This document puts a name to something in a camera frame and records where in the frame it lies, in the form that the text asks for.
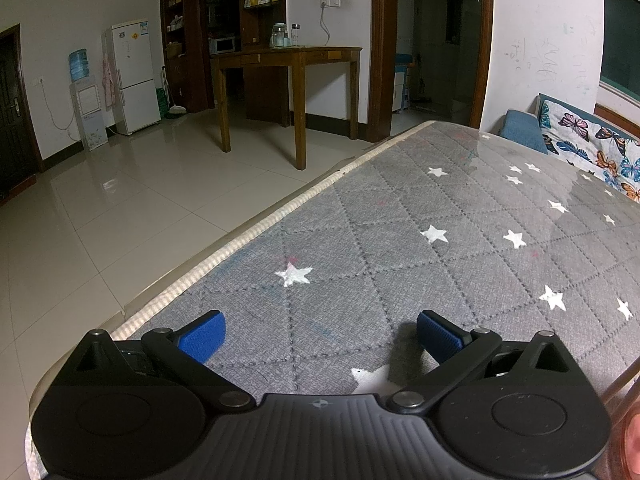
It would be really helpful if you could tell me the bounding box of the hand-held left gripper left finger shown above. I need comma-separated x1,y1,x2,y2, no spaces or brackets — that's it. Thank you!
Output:
75,310,253,413

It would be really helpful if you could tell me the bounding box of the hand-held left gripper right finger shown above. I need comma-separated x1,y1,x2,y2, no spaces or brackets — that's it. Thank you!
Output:
385,309,571,413

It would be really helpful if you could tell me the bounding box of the grey star-print table cover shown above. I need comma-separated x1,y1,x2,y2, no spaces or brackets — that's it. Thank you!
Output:
27,121,640,480

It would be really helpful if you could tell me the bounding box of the blue sofa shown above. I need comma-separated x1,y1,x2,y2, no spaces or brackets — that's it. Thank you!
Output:
499,94,640,161

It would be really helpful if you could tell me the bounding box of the white mop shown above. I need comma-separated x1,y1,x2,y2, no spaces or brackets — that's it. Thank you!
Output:
161,65,187,120

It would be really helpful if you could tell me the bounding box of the white water dispenser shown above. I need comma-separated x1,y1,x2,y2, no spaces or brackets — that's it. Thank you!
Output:
70,77,108,152

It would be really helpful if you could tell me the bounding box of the butterfly print pillow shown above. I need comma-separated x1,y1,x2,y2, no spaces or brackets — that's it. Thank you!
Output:
539,99,640,203

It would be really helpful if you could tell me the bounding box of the blue white cart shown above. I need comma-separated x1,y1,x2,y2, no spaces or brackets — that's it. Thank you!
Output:
395,52,416,113

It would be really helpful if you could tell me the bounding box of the white refrigerator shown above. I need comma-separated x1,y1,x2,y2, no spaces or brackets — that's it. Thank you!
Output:
102,20,162,136

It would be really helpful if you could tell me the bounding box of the pink hanging cloth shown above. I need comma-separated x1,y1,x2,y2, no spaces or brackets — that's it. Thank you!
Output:
101,57,117,108

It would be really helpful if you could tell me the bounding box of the brown wooden table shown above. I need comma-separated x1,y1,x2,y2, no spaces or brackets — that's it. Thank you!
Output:
210,46,363,171

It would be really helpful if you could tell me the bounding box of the dark wooden door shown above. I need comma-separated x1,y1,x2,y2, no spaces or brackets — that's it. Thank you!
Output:
0,24,41,201

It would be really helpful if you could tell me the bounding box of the blue water jug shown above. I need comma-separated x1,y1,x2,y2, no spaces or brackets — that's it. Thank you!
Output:
68,49,90,81

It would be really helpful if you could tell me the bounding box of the dark wooden shelf cabinet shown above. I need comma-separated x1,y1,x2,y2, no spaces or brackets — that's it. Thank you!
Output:
160,0,288,116

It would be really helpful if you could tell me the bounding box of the green framed window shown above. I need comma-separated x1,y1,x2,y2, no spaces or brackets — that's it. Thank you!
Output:
600,0,640,92

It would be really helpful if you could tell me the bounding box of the brown wooden door frame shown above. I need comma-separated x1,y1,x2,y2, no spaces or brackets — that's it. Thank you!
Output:
371,0,493,143

